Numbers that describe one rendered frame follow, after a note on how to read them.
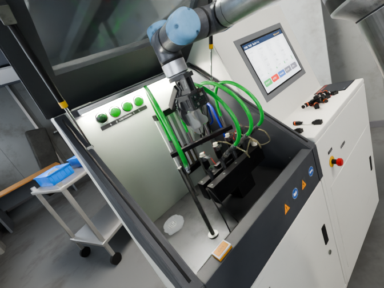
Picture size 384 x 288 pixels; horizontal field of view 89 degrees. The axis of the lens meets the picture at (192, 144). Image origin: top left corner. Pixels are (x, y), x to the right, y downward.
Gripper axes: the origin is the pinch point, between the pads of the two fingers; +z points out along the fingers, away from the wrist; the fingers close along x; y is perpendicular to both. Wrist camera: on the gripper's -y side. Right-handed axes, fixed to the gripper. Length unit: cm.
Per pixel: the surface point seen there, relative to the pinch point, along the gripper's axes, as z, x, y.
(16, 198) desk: 72, -168, -556
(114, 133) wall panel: -9.7, -18.8, -32.5
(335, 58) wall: 31, 233, -31
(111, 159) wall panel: -0.6, -25.1, -32.5
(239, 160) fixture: 22.3, 14.1, -0.5
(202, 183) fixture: 22.3, -4.0, -6.7
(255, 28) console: -26, 71, -12
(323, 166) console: 37, 37, 22
